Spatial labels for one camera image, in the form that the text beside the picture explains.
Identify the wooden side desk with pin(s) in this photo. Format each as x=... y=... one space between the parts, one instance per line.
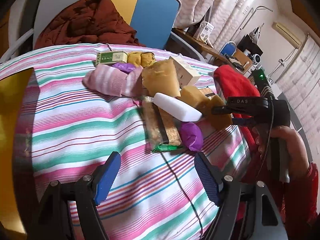
x=200 y=46

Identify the striped pink green tablecloth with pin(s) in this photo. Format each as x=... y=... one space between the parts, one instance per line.
x=73 y=130

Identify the pink patterned curtain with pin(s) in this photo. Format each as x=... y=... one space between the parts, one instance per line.
x=225 y=16

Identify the maroon quilted jacket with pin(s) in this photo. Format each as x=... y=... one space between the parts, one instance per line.
x=88 y=21

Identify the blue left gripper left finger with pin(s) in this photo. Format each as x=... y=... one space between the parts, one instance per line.
x=103 y=179

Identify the green tea box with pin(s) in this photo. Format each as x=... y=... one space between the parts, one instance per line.
x=111 y=57

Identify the tan sponge cube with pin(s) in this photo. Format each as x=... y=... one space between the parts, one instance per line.
x=220 y=121

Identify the wall air conditioner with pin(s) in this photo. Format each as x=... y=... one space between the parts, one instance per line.
x=287 y=34

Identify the person right hand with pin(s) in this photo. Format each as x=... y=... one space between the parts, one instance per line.
x=298 y=164

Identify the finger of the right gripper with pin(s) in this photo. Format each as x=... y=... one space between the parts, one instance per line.
x=244 y=121
x=220 y=110

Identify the white carton on shelf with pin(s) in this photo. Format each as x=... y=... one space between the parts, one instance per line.
x=204 y=31

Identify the pink striped sock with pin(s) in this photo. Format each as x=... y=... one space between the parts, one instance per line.
x=111 y=81

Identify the red sleeve forearm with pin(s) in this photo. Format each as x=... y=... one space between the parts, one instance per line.
x=301 y=219

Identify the large tan sponge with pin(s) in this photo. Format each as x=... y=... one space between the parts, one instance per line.
x=161 y=77

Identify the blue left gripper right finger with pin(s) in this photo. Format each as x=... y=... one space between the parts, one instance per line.
x=210 y=176

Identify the cracker pack green wrapper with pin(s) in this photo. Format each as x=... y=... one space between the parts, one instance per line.
x=162 y=132

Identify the red cloth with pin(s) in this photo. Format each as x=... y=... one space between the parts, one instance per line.
x=233 y=83

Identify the cream cardboard box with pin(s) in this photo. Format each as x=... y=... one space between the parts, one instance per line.
x=186 y=74

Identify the grey yellow blue chair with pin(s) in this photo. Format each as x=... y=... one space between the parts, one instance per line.
x=152 y=19

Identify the blue plastic chair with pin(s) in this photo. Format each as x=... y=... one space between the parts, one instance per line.
x=228 y=49

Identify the yellow patterned sock roll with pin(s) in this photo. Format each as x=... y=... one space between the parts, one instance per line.
x=143 y=59

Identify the white rectangular sponge block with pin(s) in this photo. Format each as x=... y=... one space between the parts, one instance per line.
x=177 y=108

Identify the purple snack packet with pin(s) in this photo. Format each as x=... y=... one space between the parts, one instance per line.
x=124 y=67
x=191 y=136

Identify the small yellow sponge block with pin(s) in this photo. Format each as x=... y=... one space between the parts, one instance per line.
x=194 y=98

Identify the gold rectangular tray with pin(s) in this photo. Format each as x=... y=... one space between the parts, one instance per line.
x=12 y=93

